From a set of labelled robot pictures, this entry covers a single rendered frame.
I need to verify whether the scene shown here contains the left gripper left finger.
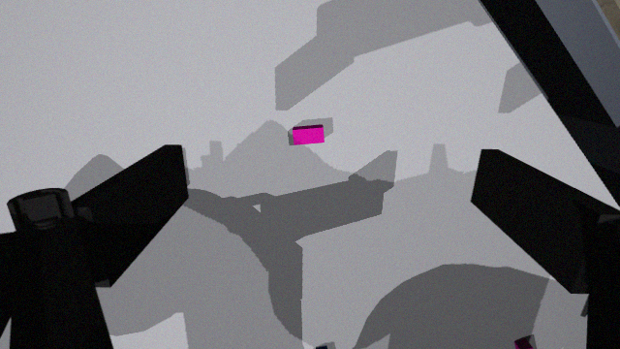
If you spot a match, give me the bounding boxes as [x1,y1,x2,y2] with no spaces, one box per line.
[0,144,189,349]

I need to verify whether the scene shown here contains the magenta block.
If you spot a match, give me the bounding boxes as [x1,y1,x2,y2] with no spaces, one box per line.
[514,338,533,349]
[293,124,325,145]

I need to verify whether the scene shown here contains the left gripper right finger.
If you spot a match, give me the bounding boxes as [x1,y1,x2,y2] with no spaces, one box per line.
[471,149,620,349]

